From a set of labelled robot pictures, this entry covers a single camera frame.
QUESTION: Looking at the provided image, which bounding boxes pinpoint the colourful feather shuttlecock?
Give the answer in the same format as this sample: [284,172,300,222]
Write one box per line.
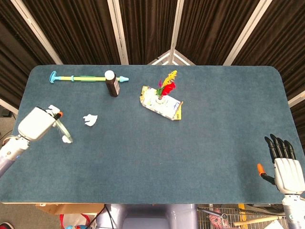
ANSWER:
[156,70,178,105]

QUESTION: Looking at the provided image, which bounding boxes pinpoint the white screen base frame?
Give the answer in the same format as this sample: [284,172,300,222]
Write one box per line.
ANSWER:
[147,49,196,66]

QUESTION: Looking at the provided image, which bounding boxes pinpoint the black cable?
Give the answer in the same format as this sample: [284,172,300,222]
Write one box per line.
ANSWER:
[102,204,116,229]

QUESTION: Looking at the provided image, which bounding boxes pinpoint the grey metal pipe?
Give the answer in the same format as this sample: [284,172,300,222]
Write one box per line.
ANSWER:
[196,207,230,220]

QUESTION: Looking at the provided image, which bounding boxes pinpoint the mint green hand broom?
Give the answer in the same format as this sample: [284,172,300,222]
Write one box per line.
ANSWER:
[52,116,74,144]

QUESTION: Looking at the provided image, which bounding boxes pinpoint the green blue water pump toy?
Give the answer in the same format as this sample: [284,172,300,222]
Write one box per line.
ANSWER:
[49,71,130,84]

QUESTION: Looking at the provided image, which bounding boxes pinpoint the white screen frame post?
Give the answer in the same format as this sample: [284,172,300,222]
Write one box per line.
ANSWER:
[107,0,130,65]
[169,0,188,52]
[0,97,19,115]
[10,0,64,65]
[223,0,272,66]
[287,90,305,107]

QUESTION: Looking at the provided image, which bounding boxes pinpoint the wooden stick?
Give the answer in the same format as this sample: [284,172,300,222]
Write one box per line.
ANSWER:
[233,216,286,227]

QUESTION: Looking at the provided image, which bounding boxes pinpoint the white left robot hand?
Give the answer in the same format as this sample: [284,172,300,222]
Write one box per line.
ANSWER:
[18,106,64,142]

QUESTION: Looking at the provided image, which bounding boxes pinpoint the white paper sheet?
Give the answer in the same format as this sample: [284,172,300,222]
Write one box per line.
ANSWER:
[265,219,288,229]

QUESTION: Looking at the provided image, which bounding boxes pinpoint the red white shopping bag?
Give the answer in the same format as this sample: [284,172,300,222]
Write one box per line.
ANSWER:
[59,213,92,229]

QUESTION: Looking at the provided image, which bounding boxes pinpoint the yellow strap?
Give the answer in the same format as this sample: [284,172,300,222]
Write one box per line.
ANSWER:
[238,203,246,221]

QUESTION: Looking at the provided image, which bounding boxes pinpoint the pink patterned cloth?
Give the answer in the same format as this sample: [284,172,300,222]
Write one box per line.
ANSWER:
[206,208,226,229]

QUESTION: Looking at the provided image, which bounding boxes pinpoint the metal wire basket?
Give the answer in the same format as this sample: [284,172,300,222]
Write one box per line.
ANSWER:
[196,204,286,229]

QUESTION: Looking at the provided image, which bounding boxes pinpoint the brown bottle white cap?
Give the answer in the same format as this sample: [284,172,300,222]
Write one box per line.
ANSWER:
[104,70,121,98]

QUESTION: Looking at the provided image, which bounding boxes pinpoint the lavender robot base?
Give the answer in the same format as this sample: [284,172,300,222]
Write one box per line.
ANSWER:
[96,204,198,229]

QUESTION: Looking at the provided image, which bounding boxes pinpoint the blue felt table cover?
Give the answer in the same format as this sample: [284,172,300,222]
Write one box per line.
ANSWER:
[0,64,301,205]

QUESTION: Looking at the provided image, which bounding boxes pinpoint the brown cardboard box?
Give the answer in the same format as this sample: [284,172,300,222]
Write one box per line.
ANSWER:
[35,203,105,215]

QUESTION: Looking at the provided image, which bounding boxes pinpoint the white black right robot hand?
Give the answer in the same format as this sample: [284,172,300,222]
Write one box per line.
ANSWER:
[256,133,305,194]

